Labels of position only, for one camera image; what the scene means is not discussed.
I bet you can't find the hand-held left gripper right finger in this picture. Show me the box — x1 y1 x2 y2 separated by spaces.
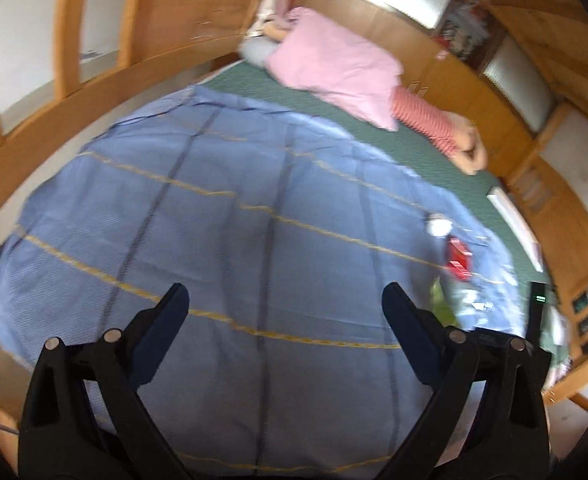
379 282 550 480

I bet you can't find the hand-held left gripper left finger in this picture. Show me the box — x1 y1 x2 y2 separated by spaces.
18 283 191 480

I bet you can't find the light green wrapper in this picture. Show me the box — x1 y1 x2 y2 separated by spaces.
426 277 459 331

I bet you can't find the clear plastic wrapper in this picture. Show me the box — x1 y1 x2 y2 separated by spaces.
454 285 519 317

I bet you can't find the blue checked blanket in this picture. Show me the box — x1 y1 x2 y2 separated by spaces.
0 85 529 476

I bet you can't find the red box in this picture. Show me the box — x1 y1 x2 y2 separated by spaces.
444 235 474 281

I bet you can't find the white flat board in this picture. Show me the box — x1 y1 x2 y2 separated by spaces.
486 186 544 273

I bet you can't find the white round object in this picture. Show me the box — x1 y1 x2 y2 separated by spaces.
425 211 450 237

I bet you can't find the beige plush doll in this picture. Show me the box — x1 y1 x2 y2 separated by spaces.
444 112 489 176

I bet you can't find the red striped pillow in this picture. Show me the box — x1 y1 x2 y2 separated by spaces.
391 85 462 158

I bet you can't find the narrow frosted window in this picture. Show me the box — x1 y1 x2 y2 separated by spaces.
481 37 557 133

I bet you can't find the green bed mat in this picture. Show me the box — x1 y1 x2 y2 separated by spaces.
194 60 569 371

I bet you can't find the grey white pillow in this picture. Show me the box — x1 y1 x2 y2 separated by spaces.
237 37 282 68

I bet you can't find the cluttered wall shelf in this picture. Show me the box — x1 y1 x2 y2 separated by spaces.
436 0 492 58

